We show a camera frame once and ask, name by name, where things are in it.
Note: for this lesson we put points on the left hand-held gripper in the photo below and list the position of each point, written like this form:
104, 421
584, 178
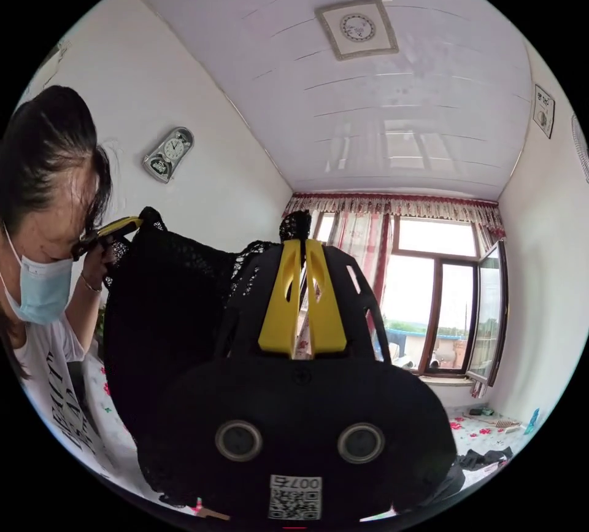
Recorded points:
90, 245

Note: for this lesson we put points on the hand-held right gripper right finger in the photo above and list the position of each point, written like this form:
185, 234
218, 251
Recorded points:
325, 311

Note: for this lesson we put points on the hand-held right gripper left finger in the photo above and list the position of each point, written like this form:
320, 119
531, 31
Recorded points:
279, 311

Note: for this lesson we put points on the black lace dress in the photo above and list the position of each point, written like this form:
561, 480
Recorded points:
161, 311

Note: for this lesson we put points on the person's left forearm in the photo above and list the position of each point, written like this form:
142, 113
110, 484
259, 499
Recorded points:
83, 302

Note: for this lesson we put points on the person's left hand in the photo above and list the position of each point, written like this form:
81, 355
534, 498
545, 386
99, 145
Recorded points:
99, 265

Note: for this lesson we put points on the person's body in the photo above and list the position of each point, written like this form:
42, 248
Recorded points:
41, 219

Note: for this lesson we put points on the red floral curtain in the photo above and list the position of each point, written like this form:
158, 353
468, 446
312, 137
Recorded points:
368, 228

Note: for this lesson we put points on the bed with floral sheet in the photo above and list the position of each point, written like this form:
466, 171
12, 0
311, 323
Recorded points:
469, 433

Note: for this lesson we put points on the wooden comb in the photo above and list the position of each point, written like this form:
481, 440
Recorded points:
504, 424

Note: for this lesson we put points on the pile of clothes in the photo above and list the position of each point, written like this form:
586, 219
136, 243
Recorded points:
485, 458

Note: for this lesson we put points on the blue packet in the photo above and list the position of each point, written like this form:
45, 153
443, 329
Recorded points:
534, 421

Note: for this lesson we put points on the square ceiling lamp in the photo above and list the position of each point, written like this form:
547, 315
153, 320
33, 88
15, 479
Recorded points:
358, 28

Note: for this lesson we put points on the silver wall clock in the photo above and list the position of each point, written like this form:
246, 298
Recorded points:
168, 155

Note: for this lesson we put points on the window with brown frame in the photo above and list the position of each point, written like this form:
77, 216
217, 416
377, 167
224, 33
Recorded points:
432, 302

